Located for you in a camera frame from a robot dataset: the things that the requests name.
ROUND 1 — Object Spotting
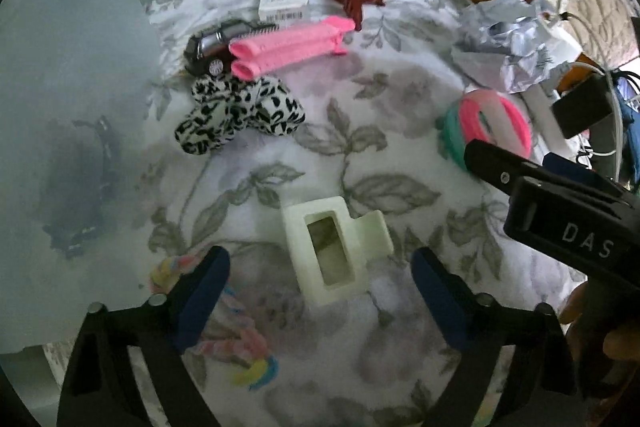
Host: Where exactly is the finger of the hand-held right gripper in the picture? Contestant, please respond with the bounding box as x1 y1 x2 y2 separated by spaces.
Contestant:
542 152 627 198
463 138 626 204

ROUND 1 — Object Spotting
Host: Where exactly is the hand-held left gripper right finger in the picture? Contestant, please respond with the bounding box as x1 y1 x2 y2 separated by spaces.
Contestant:
411 247 583 427

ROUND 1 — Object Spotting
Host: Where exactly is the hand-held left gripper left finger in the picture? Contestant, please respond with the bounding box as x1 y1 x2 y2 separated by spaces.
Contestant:
56 246 232 427

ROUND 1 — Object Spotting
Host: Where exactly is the green hair tie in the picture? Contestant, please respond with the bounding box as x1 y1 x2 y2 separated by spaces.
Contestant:
439 104 482 170

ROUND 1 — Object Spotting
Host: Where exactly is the pink hair tie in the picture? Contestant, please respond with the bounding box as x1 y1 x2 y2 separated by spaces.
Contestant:
460 91 532 158

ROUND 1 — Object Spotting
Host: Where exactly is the white hair tie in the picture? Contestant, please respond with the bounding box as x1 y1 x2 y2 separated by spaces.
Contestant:
475 93 517 144

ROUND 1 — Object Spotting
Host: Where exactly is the pastel rope hair tie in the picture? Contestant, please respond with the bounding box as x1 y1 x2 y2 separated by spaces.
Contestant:
150 254 278 390

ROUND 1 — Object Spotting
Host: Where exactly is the cream claw hair clip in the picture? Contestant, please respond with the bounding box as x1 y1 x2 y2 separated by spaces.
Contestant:
280 196 393 307

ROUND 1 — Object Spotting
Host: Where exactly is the white paper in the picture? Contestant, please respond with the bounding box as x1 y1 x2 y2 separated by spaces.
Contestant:
450 0 573 94

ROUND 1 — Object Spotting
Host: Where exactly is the leopard print scrunchie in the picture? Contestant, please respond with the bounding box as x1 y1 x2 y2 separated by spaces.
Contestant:
174 74 307 155

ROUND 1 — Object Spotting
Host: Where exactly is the pink hair roller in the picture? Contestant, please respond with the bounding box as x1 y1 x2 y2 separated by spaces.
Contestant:
229 17 356 82

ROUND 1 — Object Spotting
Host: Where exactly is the black toy car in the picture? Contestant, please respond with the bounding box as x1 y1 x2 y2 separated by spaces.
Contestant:
182 19 278 78

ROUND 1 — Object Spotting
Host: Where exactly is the translucent plastic container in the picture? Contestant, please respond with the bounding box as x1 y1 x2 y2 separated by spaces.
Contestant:
0 0 168 353

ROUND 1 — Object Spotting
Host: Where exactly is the person's right hand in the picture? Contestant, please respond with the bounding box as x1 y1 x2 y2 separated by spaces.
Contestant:
559 282 640 402

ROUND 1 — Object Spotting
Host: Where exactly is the black power adapter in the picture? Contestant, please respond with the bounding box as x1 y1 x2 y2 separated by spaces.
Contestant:
551 74 615 138

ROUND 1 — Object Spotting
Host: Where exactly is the beige quilted cloth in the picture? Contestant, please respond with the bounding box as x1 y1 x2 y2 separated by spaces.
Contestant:
562 0 640 72

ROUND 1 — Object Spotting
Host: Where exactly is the black headband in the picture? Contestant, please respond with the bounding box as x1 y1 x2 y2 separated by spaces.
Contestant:
42 116 118 260

